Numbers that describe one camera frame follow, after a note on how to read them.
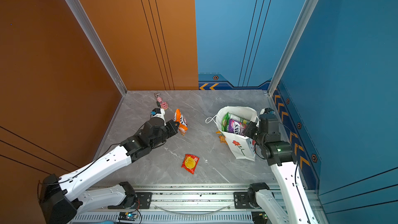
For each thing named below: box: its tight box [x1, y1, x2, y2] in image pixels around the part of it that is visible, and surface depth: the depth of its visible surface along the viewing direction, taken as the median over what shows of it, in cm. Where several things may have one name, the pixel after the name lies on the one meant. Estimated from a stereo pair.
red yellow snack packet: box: [181, 154, 201, 175], surface depth 86 cm
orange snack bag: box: [173, 108, 189, 136], surface depth 77 cm
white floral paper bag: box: [205, 106, 260, 162], surface depth 77 cm
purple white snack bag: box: [228, 118, 248, 136], surface depth 78 cm
